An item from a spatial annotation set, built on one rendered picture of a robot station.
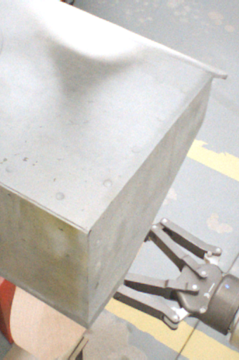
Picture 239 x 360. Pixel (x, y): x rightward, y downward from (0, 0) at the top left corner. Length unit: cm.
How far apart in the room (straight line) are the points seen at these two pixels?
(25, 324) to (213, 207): 155
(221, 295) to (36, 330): 24
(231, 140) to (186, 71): 204
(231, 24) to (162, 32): 33
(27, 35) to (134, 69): 9
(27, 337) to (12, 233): 41
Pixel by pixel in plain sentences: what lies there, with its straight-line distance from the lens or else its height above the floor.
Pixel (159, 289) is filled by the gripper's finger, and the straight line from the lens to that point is 85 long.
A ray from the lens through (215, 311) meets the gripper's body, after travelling 83.
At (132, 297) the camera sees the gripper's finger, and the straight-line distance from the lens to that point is 83.
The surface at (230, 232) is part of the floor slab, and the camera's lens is 226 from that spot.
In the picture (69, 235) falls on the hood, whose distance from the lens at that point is 40.
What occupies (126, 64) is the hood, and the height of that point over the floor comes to 153.
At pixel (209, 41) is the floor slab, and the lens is 294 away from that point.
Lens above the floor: 185
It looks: 52 degrees down
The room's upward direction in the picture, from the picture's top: 3 degrees clockwise
